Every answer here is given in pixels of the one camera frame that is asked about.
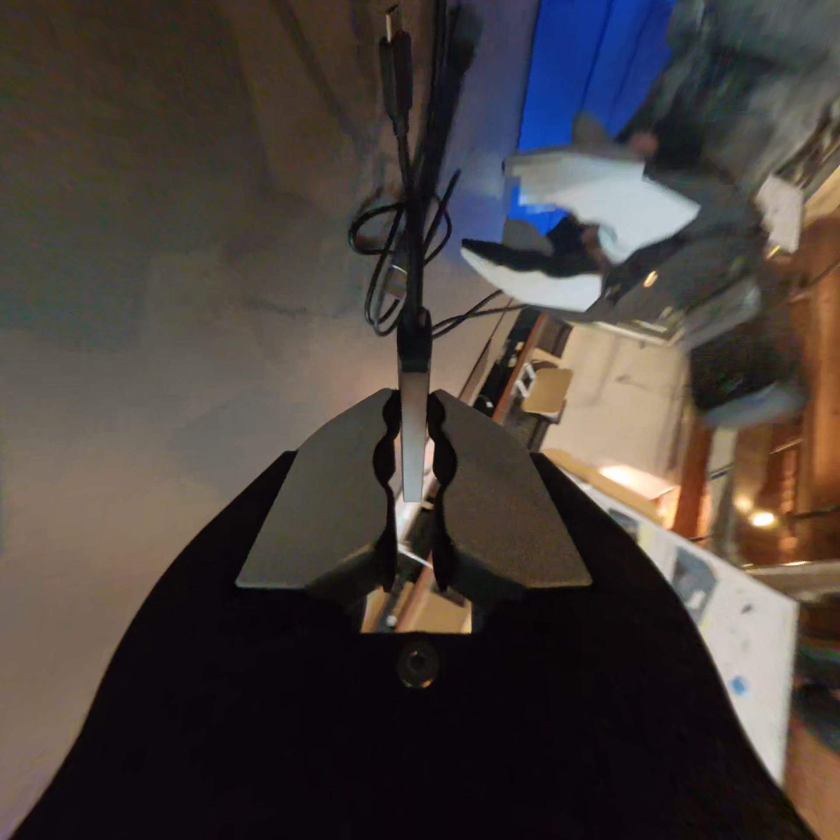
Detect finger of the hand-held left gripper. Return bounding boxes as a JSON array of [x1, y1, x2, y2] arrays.
[[503, 145, 703, 263], [460, 237, 611, 316]]

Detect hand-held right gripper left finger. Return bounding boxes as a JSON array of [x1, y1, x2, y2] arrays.
[[237, 390, 399, 607]]

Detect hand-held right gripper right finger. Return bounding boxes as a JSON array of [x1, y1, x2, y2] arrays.
[[431, 392, 594, 605]]

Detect blue plastic bin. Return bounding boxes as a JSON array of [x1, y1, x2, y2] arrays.
[[516, 0, 678, 217]]

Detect grey slim usb hub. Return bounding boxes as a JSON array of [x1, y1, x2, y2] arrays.
[[397, 309, 437, 526]]

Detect black braided hub cable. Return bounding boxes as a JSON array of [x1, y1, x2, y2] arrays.
[[398, 0, 481, 322]]

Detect wooden board on stand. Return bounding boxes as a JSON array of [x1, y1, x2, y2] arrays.
[[519, 365, 576, 425]]

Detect printed paper sheet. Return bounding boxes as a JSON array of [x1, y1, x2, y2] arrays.
[[558, 453, 802, 788]]

